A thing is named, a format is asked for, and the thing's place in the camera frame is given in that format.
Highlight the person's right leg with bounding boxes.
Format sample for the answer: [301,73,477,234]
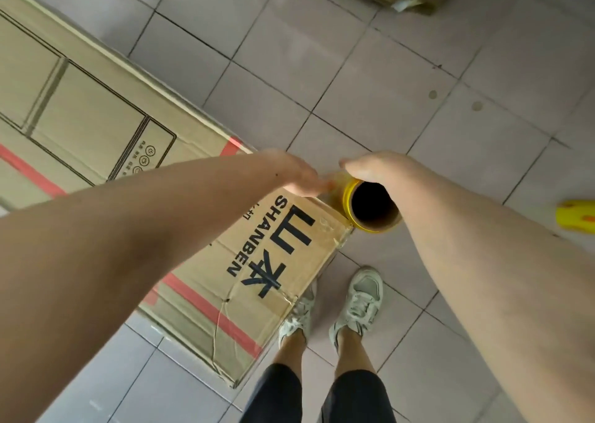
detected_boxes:
[333,327,377,381]

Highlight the person's left hand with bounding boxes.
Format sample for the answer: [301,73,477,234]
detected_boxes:
[262,148,335,199]

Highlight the white right shoe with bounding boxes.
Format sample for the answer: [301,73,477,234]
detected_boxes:
[328,267,384,352]

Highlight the white left shoe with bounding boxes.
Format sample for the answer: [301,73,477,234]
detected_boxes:
[278,280,318,350]

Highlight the person's right hand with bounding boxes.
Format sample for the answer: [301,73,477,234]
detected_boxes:
[339,150,415,201]

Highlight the yellow plastic wrap roll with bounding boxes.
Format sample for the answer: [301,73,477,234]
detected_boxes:
[555,199,595,234]
[325,171,403,234]

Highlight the person's leg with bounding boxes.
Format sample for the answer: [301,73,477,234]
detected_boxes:
[333,327,377,381]
[271,329,307,381]

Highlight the person's left leg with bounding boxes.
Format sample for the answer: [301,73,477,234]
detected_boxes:
[271,329,307,381]

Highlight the white shoe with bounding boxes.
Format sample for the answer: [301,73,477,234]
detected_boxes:
[278,280,318,350]
[328,267,384,352]

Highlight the dark shorts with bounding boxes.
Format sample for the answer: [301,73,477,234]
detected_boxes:
[239,363,399,423]

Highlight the brown cardboard box red ribbon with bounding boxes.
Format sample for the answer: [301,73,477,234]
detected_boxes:
[0,0,355,389]

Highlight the person's right forearm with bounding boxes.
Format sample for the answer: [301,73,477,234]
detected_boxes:
[395,155,595,423]

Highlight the person's left forearm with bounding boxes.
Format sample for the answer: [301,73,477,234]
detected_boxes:
[0,150,287,423]

